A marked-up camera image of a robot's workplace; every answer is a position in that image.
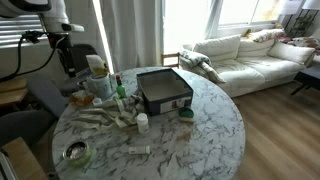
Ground white pill bottle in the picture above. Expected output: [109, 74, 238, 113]
[136, 112, 150, 135]

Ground grey knitted blanket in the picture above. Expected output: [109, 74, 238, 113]
[179, 48, 227, 85]

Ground small white tube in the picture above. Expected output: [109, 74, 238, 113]
[128, 145, 152, 156]

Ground white lamp shade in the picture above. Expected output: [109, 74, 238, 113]
[301, 0, 320, 11]

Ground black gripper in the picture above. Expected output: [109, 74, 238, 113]
[46, 32, 77, 79]

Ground white curtain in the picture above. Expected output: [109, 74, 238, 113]
[99, 0, 165, 73]

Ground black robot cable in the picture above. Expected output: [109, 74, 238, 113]
[0, 30, 68, 83]

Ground green scrub sponge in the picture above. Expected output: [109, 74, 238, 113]
[177, 106, 195, 124]

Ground black coffee table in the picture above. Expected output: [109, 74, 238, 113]
[290, 64, 320, 97]

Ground clear acrylic organizer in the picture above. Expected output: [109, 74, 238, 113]
[75, 67, 116, 101]

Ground white sofa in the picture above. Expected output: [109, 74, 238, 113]
[182, 28, 317, 99]

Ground black plant stand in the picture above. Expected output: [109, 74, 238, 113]
[287, 7, 318, 38]

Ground wooden chair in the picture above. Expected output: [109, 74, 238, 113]
[160, 51, 181, 69]

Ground green bottle red cap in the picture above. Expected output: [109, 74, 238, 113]
[115, 74, 128, 100]

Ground grey striped cream towel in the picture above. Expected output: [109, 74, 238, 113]
[71, 94, 146, 131]

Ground patterned throw pillow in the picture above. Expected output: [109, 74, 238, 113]
[287, 35, 320, 51]

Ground white window blinds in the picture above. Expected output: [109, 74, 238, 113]
[0, 14, 45, 48]

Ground black mesh chair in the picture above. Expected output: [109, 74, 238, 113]
[59, 43, 100, 78]

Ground wooden desk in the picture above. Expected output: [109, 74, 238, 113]
[0, 77, 30, 108]

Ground yellow label bag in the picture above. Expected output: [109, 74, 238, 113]
[92, 66, 110, 76]

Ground small white plastic bottle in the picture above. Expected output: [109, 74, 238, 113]
[92, 96, 103, 107]

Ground orange snack bag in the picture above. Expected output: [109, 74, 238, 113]
[69, 89, 95, 107]

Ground small green-topped jar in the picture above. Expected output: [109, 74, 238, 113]
[62, 139, 92, 168]

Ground floral pillow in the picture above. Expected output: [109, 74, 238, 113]
[247, 27, 286, 44]

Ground dark blue cardboard box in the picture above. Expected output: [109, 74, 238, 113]
[135, 67, 195, 117]

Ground grey office chair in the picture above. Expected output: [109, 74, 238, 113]
[0, 74, 82, 148]

